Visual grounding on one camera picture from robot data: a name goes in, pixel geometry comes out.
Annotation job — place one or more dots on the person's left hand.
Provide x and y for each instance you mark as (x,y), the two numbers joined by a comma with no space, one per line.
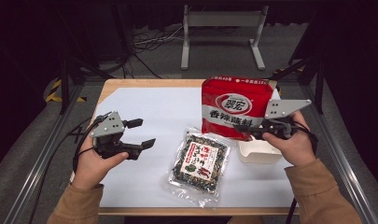
(91,168)

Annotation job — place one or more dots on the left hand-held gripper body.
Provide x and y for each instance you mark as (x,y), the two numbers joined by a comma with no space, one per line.
(110,127)

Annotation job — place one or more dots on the white table cover sheet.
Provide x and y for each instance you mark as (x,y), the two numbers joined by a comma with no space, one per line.
(158,105)

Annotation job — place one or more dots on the white plastic storage box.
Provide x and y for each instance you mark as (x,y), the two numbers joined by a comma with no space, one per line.
(258,154)

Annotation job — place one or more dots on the aluminium frame rail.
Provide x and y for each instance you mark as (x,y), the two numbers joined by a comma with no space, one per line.
(342,161)
(37,168)

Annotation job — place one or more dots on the person's right hand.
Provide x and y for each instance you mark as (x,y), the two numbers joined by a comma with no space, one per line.
(294,146)

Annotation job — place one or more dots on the clear bag of dried spices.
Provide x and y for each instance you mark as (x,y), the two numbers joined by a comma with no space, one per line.
(197,165)

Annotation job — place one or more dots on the black tripod stand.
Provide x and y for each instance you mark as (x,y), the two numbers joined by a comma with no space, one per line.
(317,77)
(65,77)

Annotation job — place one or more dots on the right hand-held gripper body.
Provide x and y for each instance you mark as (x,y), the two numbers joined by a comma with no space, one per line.
(283,109)

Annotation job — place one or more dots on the red seasoning packet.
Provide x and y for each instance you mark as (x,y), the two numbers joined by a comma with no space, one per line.
(233,105)

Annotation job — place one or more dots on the yellow and black floor tape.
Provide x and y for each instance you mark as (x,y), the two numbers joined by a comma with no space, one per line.
(53,93)

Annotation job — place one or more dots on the grey metal stand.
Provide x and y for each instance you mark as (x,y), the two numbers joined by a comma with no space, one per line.
(224,18)

